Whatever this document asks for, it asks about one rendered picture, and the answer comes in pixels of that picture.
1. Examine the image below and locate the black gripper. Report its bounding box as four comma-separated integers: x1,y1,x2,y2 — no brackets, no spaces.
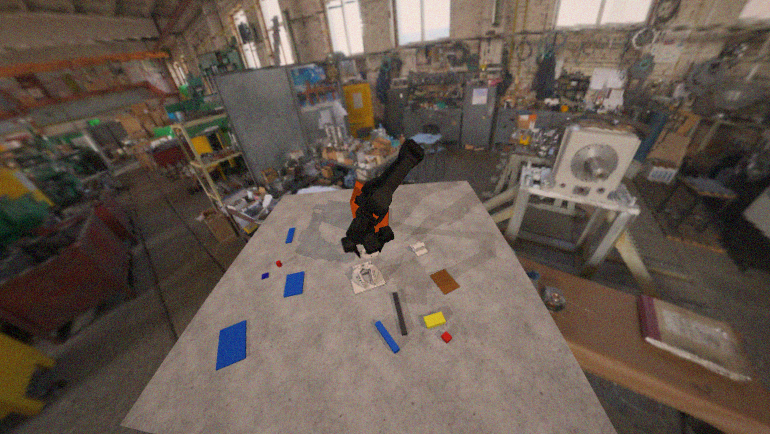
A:
341,225,394,259

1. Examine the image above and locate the dark grey long bar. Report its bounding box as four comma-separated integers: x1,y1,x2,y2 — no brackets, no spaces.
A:
393,292,407,335

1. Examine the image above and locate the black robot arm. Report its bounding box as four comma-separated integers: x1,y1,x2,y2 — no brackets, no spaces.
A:
346,139,424,255

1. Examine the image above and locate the yellow rectangular block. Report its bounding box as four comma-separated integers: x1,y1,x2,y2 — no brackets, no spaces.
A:
423,312,446,329

